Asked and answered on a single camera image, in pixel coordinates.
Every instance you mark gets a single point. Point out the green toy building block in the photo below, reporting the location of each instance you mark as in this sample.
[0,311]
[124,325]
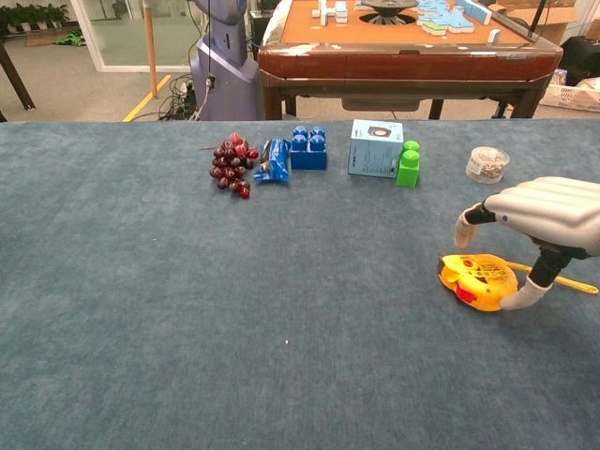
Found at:
[408,173]

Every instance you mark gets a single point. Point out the white framed glass partition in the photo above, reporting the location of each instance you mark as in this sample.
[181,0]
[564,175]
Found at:
[122,68]

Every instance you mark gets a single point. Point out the light blue cardboard box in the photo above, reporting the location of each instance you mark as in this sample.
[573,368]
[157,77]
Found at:
[372,157]

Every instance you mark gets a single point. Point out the black table leg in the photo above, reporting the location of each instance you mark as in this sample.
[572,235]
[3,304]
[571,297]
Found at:
[16,77]

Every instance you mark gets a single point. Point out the cluster of blue mahjong tiles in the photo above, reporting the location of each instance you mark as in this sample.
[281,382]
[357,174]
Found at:
[445,19]

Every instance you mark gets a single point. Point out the black mahjong table centre dome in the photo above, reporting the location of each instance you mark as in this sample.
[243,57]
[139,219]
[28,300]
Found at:
[389,9]

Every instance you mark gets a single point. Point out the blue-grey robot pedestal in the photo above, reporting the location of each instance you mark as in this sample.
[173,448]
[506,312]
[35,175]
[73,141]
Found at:
[224,70]

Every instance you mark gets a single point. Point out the blue toy building block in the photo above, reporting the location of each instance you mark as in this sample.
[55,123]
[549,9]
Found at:
[308,157]

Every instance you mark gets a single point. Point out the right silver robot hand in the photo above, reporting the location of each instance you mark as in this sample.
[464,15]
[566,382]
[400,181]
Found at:
[553,211]

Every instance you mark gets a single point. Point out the brown mahjong table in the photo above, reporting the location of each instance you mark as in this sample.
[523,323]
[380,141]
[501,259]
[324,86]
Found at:
[403,65]

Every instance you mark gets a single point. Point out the blue snack packet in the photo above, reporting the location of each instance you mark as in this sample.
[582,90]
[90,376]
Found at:
[275,161]

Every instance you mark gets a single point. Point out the brown cardboard box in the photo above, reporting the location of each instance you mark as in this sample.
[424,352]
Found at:
[558,21]

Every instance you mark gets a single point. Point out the single white blue mahjong tile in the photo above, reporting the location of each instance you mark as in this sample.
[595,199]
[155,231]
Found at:
[494,35]

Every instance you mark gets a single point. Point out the blue felt table cloth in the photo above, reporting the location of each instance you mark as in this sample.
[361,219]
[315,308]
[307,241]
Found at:
[234,304]

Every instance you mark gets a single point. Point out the stack of white mahjong tiles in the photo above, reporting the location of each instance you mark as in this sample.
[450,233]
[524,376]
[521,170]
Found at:
[330,11]

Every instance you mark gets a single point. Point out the yellow toy object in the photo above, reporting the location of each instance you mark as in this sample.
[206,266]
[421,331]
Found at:
[485,283]

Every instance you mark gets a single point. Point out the red grape bunch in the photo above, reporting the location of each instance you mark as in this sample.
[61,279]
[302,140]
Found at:
[229,165]

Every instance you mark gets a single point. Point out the green cloth on floor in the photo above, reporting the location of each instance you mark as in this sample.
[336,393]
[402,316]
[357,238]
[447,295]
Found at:
[70,38]

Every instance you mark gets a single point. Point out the clear jar of paper clips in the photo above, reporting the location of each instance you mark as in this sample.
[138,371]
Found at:
[487,165]

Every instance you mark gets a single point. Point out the white plastic basket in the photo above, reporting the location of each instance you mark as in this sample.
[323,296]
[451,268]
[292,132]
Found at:
[569,96]

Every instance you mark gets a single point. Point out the black bag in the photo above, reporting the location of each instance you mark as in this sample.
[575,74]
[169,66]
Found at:
[581,58]

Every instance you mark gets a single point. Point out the row of green potted plants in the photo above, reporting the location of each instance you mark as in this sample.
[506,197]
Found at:
[35,14]

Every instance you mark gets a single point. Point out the wooden pole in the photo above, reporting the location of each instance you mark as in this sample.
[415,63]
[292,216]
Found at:
[150,51]

